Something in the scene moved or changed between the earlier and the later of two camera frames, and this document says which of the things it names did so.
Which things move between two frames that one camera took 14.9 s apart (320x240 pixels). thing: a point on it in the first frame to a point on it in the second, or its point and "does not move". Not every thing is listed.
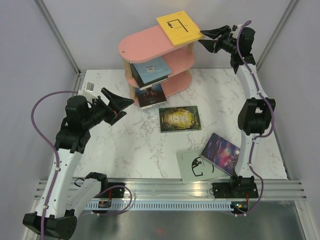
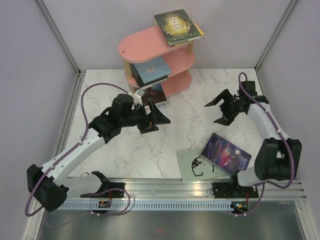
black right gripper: (210, 44) to (227, 118)
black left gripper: (120, 103) to (144, 128)
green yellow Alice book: (179, 119) to (177, 27)
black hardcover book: (140, 84) does not move
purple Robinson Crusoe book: (222, 153) does not move
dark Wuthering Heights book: (151, 96) does not move
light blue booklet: (151, 70) does not move
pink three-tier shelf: (153, 43) does not move
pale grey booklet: (193, 168) does not move
